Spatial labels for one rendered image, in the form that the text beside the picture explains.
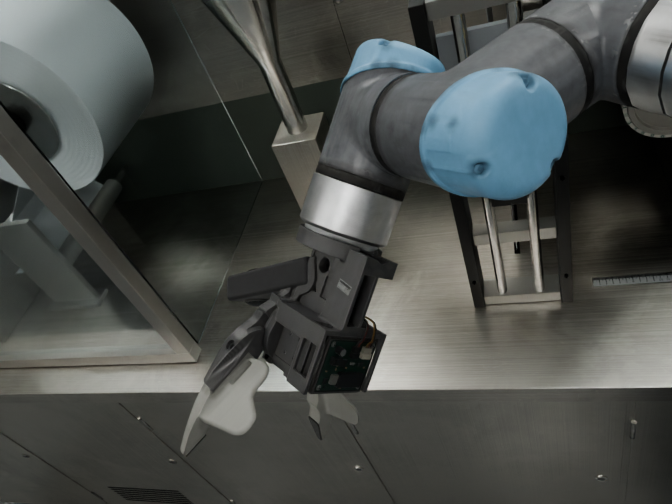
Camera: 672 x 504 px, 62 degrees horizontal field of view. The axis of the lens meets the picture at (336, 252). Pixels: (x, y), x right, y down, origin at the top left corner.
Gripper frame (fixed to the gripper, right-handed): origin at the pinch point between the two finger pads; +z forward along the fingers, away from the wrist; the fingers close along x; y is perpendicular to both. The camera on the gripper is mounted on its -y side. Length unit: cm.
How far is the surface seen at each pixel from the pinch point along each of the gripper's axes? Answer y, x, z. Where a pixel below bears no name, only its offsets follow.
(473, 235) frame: -14, 44, -23
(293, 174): -51, 35, -23
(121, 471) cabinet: -93, 43, 69
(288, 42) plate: -67, 36, -49
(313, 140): -46, 33, -30
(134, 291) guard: -52, 11, 4
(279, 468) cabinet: -52, 59, 44
